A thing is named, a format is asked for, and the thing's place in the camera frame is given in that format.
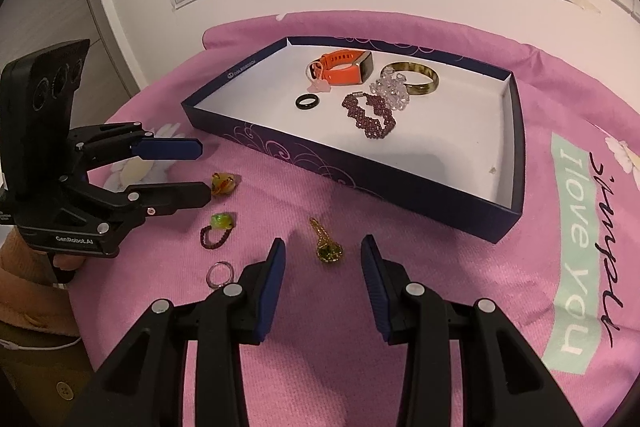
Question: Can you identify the orange smart watch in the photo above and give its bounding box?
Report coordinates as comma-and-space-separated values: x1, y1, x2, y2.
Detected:
306, 49, 374, 87

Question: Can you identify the clear crystal bead bracelet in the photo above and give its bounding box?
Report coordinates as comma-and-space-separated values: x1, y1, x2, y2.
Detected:
368, 71, 414, 112

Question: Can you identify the person's left hand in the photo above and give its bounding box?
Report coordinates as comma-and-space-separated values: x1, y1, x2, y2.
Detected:
52, 251, 87, 273

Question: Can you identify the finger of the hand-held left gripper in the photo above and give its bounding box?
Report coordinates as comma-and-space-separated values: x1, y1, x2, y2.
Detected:
69, 121, 204, 174
61, 179, 212, 229

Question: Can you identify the dark blue cardboard box lid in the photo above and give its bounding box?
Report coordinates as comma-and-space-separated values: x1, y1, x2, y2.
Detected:
180, 35, 526, 244

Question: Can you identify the green stone beaded ring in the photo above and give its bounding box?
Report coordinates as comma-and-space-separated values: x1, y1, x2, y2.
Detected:
199, 212, 235, 251

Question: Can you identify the person's left forearm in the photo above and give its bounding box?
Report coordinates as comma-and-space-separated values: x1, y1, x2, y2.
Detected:
0, 231, 84, 339

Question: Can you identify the white cable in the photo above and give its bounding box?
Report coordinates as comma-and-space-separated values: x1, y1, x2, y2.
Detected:
0, 336, 82, 352

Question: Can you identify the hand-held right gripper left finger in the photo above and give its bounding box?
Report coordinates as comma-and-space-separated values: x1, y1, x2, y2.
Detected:
65, 237, 287, 427

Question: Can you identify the pink flower printed blanket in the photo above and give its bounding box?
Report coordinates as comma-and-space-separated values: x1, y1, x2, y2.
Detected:
70, 9, 640, 427

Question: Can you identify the yellow amber ring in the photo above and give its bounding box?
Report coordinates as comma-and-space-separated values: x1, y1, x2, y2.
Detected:
209, 172, 236, 198

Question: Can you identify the gold green pendant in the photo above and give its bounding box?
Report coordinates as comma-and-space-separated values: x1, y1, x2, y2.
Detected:
308, 216, 345, 264

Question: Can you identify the brown mottled bangle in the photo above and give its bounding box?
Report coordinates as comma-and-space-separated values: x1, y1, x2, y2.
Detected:
380, 60, 441, 97

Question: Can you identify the grey door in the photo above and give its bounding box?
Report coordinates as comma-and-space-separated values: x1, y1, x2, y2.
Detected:
0, 0, 147, 108

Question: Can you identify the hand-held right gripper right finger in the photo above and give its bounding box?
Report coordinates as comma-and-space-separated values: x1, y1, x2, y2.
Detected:
360, 234, 567, 427

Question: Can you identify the purple beaded bracelet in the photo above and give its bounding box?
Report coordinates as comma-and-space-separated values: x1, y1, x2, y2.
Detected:
341, 91, 397, 140

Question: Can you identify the silver ring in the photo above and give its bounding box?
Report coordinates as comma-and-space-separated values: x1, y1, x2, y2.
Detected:
206, 260, 236, 291

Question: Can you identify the person's olive clothing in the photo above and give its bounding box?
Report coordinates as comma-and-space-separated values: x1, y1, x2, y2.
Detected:
0, 332, 103, 427

